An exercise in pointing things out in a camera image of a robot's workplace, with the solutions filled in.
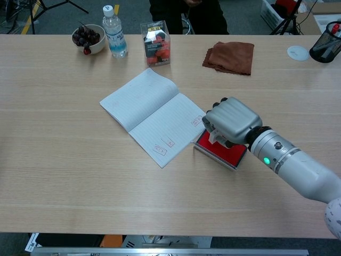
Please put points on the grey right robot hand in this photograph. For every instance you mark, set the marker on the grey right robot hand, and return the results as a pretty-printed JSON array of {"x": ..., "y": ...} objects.
[{"x": 234, "y": 120}]

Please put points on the small red white stamp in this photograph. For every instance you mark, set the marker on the small red white stamp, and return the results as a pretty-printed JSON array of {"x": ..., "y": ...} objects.
[{"x": 214, "y": 137}]

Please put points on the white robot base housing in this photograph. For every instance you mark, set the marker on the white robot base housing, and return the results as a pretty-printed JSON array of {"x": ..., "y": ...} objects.
[{"x": 165, "y": 240}]

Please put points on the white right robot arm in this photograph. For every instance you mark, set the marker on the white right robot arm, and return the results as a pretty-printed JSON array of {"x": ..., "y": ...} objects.
[{"x": 298, "y": 165}]

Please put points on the red ink pad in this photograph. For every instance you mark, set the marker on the red ink pad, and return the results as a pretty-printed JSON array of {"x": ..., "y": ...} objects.
[{"x": 230, "y": 156}]

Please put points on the brown folded cloth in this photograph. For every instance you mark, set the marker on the brown folded cloth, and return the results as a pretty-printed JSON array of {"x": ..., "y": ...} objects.
[{"x": 231, "y": 57}]

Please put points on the open lined notebook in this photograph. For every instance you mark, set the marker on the open lined notebook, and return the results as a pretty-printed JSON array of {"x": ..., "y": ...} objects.
[{"x": 154, "y": 117}]

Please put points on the white round lid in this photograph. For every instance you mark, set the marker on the white round lid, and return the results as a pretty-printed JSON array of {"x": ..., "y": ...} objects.
[{"x": 298, "y": 52}]

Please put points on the person in black clothes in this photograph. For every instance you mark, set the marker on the person in black clothes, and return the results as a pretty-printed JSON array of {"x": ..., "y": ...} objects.
[{"x": 207, "y": 18}]

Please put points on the clear box with red fruit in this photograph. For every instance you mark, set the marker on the clear box with red fruit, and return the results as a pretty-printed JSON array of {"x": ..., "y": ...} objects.
[{"x": 157, "y": 45}]

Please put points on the white plastic crate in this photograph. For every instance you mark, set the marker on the white plastic crate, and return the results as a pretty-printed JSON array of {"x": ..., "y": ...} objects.
[{"x": 270, "y": 14}]

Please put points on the black tripod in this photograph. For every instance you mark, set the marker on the black tripod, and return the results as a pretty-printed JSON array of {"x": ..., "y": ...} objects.
[
  {"x": 289, "y": 20},
  {"x": 45, "y": 6}
]

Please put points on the black mesh pen holder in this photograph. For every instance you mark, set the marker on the black mesh pen holder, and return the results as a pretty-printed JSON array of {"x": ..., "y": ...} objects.
[{"x": 326, "y": 48}]

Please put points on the brown cardboard box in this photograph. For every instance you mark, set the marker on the brown cardboard box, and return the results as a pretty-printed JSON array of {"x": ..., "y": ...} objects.
[{"x": 310, "y": 22}]

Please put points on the red capped marker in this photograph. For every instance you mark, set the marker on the red capped marker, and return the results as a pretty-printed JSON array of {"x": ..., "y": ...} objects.
[{"x": 335, "y": 27}]

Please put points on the clear plastic water bottle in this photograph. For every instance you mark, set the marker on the clear plastic water bottle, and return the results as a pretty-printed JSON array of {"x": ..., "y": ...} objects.
[{"x": 115, "y": 34}]

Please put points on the cream ceramic bowl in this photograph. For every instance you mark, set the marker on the cream ceramic bowl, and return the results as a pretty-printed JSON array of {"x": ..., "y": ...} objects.
[{"x": 99, "y": 46}]

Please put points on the dark grape bunch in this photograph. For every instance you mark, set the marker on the dark grape bunch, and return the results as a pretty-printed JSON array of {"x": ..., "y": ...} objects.
[{"x": 85, "y": 36}]

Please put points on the white printed paper sheet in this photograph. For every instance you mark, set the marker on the white printed paper sheet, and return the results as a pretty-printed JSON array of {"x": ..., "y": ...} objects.
[{"x": 32, "y": 241}]

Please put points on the chrome stool frame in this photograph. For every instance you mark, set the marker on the chrome stool frame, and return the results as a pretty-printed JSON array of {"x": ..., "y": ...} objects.
[{"x": 187, "y": 24}]

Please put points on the aluminium profile rail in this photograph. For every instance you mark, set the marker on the aluminium profile rail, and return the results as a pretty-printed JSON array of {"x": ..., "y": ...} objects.
[{"x": 170, "y": 252}]

